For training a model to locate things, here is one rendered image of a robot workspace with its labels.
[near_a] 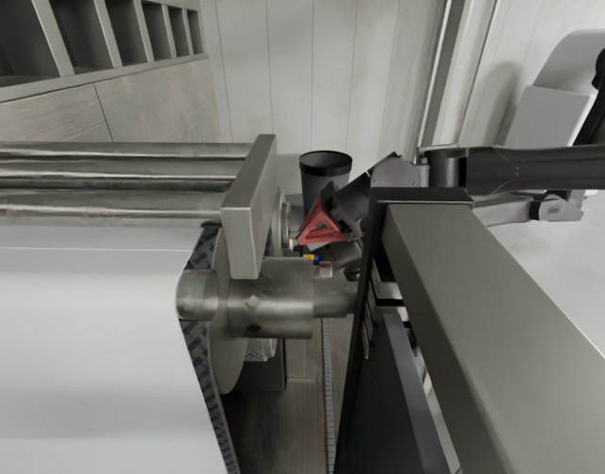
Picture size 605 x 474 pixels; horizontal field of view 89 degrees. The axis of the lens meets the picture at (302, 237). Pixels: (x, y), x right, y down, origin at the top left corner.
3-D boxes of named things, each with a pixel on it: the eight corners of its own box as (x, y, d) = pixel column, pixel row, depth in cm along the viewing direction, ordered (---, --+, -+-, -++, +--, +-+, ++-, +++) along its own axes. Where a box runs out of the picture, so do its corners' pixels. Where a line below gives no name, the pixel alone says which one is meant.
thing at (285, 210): (289, 193, 50) (291, 226, 55) (277, 193, 50) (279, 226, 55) (287, 224, 45) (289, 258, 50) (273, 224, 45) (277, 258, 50)
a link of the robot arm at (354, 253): (356, 226, 61) (358, 237, 56) (370, 253, 63) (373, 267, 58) (325, 240, 63) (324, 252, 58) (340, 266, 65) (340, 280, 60)
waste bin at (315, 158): (340, 205, 326) (344, 149, 293) (353, 228, 287) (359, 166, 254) (296, 208, 320) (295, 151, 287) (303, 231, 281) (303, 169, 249)
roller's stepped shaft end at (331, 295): (389, 327, 24) (396, 298, 22) (311, 326, 24) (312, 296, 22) (381, 298, 27) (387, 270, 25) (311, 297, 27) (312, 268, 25)
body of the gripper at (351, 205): (344, 212, 55) (380, 187, 52) (353, 244, 46) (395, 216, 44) (323, 185, 52) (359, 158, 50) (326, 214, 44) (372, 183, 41)
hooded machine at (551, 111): (540, 177, 390) (608, 28, 304) (595, 199, 336) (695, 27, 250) (488, 183, 373) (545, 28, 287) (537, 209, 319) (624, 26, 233)
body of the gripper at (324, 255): (310, 264, 69) (341, 252, 67) (310, 296, 60) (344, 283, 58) (295, 244, 66) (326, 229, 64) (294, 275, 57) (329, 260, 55)
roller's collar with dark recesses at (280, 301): (311, 356, 24) (313, 296, 20) (233, 355, 24) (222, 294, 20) (311, 297, 29) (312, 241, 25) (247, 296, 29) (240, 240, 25)
